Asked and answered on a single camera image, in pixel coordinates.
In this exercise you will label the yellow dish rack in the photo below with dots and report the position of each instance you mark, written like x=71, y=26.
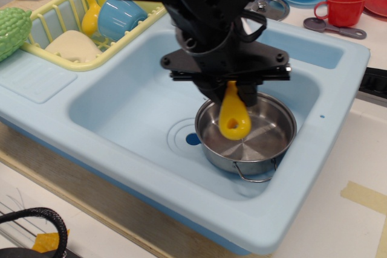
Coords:
x=59, y=16

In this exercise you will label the light blue toy sink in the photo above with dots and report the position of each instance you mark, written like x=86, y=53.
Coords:
x=127, y=121

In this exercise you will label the red plastic mug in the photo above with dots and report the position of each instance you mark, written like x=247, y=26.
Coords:
x=340, y=13

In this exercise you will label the steel pot lid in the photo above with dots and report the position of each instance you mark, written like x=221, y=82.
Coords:
x=273, y=9

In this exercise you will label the toy knife yellow handle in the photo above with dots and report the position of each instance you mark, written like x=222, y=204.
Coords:
x=234, y=121

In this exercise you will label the stainless steel pot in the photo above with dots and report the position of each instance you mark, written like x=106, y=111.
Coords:
x=274, y=128

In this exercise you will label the yellow tape piece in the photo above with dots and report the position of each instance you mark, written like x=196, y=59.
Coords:
x=46, y=242

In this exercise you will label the yellow toy spoon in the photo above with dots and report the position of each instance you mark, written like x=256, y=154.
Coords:
x=90, y=20

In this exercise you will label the grey toy spoon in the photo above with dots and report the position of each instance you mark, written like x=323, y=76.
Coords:
x=321, y=26

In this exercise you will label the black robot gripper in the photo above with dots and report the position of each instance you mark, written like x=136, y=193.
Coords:
x=237, y=57

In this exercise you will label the black rail at right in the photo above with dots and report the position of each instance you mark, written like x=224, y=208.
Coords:
x=374, y=82

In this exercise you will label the green toy vegetable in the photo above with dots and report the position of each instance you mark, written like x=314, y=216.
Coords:
x=16, y=25

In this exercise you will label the blue cup in rack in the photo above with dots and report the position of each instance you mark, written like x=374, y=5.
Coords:
x=116, y=17

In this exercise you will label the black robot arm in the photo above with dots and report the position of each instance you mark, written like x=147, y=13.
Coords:
x=209, y=20

